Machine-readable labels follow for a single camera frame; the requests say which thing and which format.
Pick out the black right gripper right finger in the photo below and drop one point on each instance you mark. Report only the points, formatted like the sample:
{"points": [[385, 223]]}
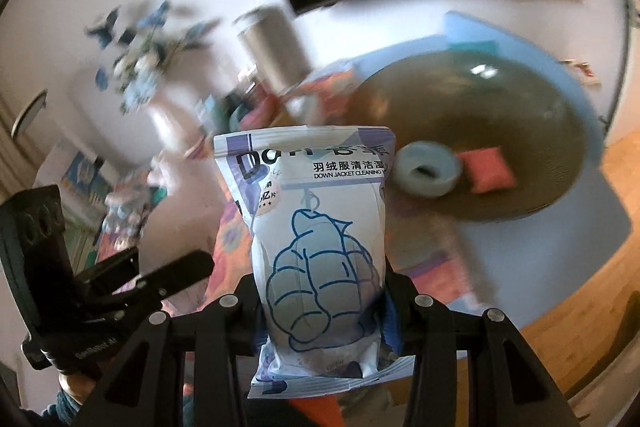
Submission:
{"points": [[508, 384]]}

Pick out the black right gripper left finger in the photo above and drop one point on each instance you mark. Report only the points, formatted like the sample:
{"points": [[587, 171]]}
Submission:
{"points": [[144, 386]]}

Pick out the coral pink small cushion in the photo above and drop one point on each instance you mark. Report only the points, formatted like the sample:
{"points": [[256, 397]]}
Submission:
{"points": [[487, 170]]}

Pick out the white down jacket wipes pouch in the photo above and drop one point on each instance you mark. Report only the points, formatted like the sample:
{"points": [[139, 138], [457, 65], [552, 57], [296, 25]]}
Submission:
{"points": [[313, 201]]}

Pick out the person's left hand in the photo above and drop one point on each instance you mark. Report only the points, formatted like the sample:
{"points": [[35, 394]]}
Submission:
{"points": [[78, 386]]}

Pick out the blue foam board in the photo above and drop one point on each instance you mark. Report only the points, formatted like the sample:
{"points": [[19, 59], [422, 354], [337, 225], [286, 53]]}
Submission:
{"points": [[528, 265]]}

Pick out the white ribbed ceramic vase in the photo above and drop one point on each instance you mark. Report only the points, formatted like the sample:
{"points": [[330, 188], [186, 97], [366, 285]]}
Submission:
{"points": [[180, 132]]}

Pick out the blue artificial flowers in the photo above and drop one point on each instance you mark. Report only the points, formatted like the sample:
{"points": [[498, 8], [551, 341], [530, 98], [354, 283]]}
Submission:
{"points": [[142, 52]]}

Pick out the round woven brown basket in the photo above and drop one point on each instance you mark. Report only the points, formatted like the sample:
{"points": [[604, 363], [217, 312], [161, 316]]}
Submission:
{"points": [[467, 100]]}

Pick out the gold steel thermos tumbler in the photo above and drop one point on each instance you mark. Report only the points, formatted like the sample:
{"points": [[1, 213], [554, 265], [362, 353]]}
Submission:
{"points": [[270, 38]]}

